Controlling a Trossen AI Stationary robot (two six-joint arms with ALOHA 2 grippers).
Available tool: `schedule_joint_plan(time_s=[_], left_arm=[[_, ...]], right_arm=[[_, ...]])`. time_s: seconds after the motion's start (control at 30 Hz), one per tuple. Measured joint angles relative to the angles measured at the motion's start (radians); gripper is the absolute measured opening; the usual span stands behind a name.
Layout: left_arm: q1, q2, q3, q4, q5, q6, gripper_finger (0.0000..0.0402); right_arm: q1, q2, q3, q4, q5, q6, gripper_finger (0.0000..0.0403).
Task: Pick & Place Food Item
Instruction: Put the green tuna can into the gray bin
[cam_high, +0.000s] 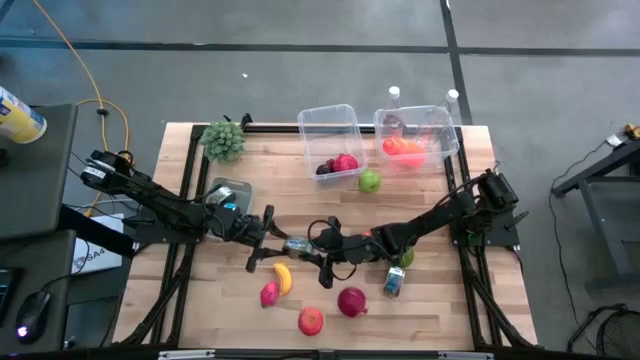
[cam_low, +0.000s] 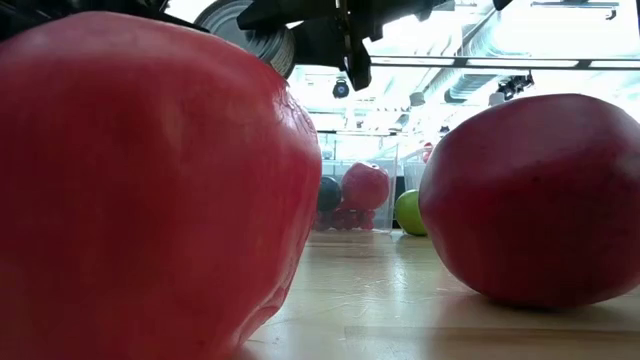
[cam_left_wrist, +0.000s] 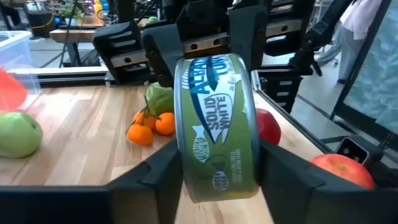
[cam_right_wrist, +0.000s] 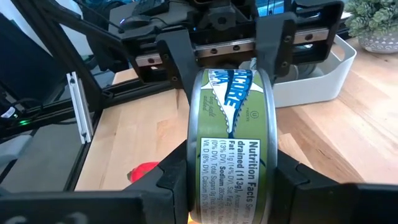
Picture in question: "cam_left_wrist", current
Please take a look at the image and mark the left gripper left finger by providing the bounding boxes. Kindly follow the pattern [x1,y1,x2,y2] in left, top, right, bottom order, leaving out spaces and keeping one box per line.
[0,139,185,224]

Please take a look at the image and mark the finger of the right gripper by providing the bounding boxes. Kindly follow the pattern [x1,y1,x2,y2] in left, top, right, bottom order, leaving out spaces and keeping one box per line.
[142,23,187,89]
[228,4,269,71]

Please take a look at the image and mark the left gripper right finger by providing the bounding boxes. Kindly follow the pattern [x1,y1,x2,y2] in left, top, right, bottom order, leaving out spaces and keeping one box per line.
[258,140,398,224]

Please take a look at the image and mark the orange tangerine cluster with stem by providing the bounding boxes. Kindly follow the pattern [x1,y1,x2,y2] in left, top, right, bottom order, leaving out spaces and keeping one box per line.
[126,95,176,146]

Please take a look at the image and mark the dark red pomegranate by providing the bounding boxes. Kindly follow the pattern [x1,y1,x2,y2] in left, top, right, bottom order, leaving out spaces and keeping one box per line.
[255,108,282,146]

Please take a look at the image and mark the green albacore tuna can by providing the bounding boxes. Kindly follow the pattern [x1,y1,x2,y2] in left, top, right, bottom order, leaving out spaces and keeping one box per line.
[173,53,261,203]

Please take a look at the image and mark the smooth green apple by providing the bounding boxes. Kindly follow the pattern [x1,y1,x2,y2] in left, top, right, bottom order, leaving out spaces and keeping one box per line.
[0,111,44,159]

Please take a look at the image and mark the red orange pepper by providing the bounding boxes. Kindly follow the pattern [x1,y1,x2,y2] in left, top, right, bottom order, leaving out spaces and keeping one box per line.
[0,68,29,112]

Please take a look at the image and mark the red apple with yellow blush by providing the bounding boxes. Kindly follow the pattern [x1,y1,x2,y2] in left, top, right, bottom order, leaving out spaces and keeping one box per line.
[310,153,376,190]

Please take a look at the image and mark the green apple with long stem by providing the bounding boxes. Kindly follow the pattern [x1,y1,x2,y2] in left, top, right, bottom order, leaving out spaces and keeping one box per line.
[145,82,175,116]

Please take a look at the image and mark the small wooden table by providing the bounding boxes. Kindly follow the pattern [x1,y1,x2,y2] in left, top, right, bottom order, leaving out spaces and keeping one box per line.
[49,14,108,44]

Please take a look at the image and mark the leafy potted plant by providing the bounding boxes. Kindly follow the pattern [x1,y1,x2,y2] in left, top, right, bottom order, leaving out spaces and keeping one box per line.
[57,1,84,19]

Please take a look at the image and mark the person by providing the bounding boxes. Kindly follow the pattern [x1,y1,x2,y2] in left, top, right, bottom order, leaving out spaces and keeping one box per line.
[313,0,384,85]

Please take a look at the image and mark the black trash bin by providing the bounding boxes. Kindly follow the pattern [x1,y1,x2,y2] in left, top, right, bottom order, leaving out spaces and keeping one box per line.
[24,1,57,38]

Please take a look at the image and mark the teal glass partition panel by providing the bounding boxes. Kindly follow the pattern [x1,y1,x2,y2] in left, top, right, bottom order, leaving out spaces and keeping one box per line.
[330,0,398,150]

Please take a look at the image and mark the clear plastic bin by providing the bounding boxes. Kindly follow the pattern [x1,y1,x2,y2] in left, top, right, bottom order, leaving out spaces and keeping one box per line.
[0,30,42,96]

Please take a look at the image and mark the black table-level camera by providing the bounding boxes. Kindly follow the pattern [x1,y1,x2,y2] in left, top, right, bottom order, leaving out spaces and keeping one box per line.
[335,136,384,167]

